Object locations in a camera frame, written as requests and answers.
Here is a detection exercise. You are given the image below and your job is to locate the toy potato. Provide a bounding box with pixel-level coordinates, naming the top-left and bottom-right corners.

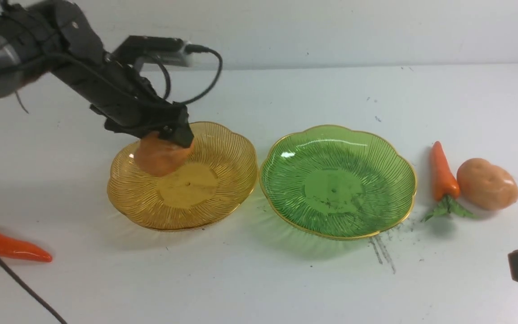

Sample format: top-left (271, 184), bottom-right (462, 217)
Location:
top-left (456, 158), bottom-right (518, 212)
top-left (134, 131), bottom-right (195, 178)

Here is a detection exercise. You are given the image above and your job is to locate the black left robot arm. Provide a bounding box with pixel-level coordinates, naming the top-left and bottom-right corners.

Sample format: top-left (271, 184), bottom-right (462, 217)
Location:
top-left (0, 0), bottom-right (194, 148)

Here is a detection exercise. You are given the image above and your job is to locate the toy carrot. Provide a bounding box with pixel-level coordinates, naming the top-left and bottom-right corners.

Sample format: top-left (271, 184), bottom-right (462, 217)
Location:
top-left (0, 233), bottom-right (53, 263)
top-left (422, 141), bottom-right (475, 223)

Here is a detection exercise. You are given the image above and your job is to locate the green ribbed plastic plate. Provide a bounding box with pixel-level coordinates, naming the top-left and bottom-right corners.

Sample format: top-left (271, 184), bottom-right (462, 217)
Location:
top-left (259, 125), bottom-right (418, 241)

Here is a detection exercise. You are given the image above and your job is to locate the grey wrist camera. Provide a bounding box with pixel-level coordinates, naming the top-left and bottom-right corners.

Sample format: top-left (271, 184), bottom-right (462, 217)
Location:
top-left (112, 36), bottom-right (192, 67)

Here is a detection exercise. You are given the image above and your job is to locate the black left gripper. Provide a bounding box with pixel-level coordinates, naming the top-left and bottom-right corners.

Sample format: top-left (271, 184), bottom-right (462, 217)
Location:
top-left (55, 47), bottom-right (194, 148)

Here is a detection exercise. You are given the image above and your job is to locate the amber ribbed plastic plate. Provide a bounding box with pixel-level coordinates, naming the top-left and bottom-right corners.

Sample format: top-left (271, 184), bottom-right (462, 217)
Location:
top-left (107, 121), bottom-right (259, 231)

